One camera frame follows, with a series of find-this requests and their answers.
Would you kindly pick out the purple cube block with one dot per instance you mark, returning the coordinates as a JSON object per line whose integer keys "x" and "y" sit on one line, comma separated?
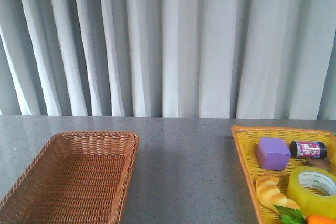
{"x": 273, "y": 154}

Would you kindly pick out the green toy leaves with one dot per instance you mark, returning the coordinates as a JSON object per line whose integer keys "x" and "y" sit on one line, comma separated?
{"x": 290, "y": 215}

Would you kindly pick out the yellow wicker basket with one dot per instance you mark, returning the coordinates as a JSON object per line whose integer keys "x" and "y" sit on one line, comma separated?
{"x": 247, "y": 139}

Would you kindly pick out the toy croissant bread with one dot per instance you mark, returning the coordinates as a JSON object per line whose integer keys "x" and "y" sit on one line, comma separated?
{"x": 269, "y": 195}

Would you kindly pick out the grey pleated curtain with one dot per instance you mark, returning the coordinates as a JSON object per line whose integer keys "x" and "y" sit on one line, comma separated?
{"x": 242, "y": 59}

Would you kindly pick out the yellow tape roll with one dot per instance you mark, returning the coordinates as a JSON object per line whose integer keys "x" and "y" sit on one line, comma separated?
{"x": 313, "y": 189}

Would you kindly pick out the orange toy carrot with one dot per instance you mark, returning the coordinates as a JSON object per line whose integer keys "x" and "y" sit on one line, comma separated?
{"x": 318, "y": 219}

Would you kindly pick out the small purple labelled can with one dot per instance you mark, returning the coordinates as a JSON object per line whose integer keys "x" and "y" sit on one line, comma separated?
{"x": 308, "y": 149}

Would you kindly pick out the brown toy animal figure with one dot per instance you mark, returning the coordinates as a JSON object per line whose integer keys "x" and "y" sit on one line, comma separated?
{"x": 324, "y": 164}

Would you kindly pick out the brown wicker basket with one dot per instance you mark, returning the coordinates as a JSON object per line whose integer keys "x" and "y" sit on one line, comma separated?
{"x": 77, "y": 177}

